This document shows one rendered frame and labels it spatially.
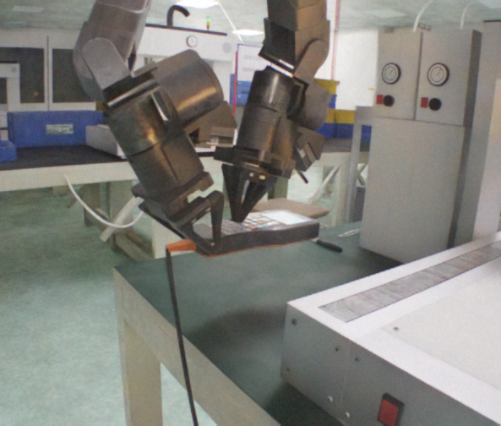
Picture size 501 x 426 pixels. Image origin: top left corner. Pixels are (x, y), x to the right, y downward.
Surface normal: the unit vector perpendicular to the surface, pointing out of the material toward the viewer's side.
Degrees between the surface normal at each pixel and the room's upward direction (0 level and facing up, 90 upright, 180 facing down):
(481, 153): 90
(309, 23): 112
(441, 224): 90
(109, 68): 70
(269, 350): 0
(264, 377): 0
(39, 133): 90
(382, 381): 90
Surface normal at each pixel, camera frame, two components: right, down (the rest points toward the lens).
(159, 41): 0.57, 0.25
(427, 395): -0.82, 0.12
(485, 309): 0.04, -0.96
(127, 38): 0.19, -0.07
